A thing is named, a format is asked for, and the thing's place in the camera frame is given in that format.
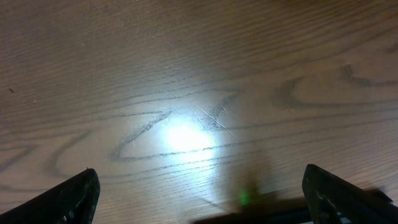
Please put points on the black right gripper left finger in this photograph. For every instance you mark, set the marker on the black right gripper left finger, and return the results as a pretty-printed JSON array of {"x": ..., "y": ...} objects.
[{"x": 72, "y": 201}]

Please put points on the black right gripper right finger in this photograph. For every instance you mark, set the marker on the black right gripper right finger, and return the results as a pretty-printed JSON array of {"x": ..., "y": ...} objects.
[{"x": 328, "y": 197}]

